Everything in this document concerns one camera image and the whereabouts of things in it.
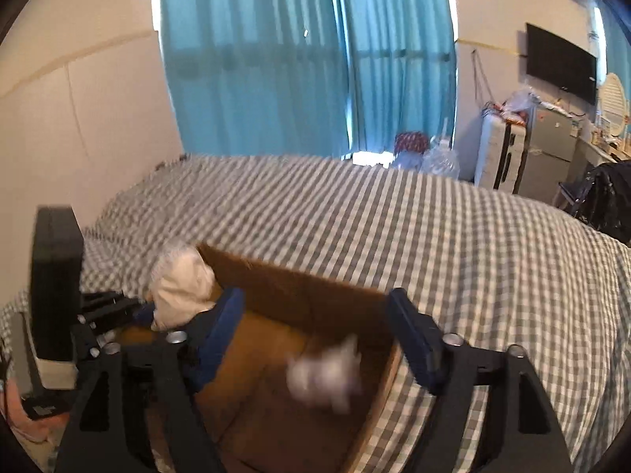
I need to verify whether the white cloth bundle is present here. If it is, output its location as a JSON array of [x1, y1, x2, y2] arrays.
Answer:
[[149, 244, 219, 331]]

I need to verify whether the blue curtain panel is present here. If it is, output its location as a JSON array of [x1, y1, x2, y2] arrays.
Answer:
[[159, 0, 351, 157], [342, 0, 457, 153]]

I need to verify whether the black jacket on chair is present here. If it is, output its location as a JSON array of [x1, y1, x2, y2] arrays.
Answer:
[[572, 160, 631, 246]]

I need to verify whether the black wall television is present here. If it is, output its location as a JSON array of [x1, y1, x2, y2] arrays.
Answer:
[[525, 24, 597, 105]]

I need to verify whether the silver mini fridge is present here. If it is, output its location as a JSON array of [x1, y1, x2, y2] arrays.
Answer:
[[517, 106, 577, 204]]

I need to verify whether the small white plush toy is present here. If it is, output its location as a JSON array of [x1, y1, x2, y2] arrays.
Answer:
[[286, 334, 362, 414]]

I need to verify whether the white oval mirror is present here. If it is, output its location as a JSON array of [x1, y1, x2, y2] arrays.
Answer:
[[597, 73, 629, 138]]

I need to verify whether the brown cardboard box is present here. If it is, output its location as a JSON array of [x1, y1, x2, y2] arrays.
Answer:
[[141, 244, 400, 472]]

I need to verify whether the clear water jug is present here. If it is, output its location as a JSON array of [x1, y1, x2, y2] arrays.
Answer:
[[421, 139, 460, 179]]

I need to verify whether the red patterned bag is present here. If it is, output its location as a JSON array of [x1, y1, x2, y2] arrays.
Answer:
[[394, 131, 430, 155]]

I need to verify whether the white dressing table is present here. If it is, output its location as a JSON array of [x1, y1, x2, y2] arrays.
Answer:
[[566, 137, 630, 182]]

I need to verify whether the blue curtain left panel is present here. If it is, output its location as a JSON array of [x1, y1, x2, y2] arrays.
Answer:
[[159, 0, 351, 157]]

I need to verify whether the plastic bag on fridge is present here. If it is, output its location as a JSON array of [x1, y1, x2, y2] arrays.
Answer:
[[503, 86, 541, 120]]

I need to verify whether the blue side window curtain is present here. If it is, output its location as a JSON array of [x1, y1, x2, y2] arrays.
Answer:
[[594, 0, 630, 101]]

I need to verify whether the white suitcase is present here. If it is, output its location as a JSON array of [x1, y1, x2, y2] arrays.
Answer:
[[474, 113, 526, 193]]

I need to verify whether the blue curtain right panel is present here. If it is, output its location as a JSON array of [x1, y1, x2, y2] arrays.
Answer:
[[342, 0, 457, 153]]

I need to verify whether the grey checked bed cover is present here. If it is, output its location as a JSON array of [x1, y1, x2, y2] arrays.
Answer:
[[1, 156, 630, 472]]

